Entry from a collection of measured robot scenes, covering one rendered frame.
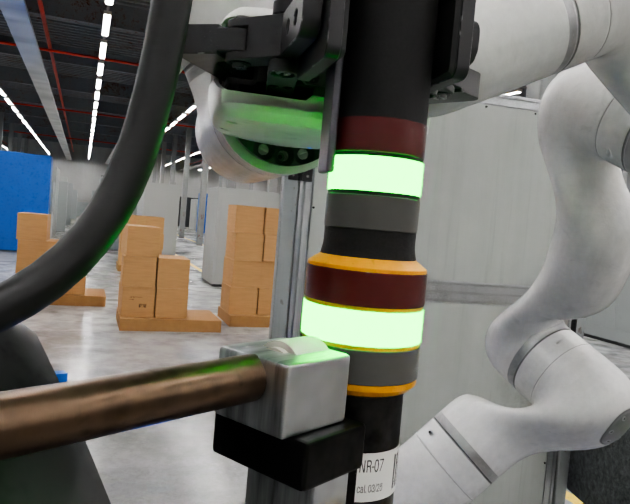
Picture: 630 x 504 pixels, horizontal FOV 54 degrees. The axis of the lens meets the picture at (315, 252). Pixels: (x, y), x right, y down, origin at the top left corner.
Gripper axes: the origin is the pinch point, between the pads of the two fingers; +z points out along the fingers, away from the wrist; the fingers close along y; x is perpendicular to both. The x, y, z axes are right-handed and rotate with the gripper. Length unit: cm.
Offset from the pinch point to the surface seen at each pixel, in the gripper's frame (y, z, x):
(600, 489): -153, -157, -92
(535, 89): -383, -568, 153
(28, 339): 12.4, -9.7, -13.4
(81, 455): 9.5, -5.6, -17.4
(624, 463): -152, -147, -78
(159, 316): -19, -748, -138
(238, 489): -52, -307, -155
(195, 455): -33, -355, -155
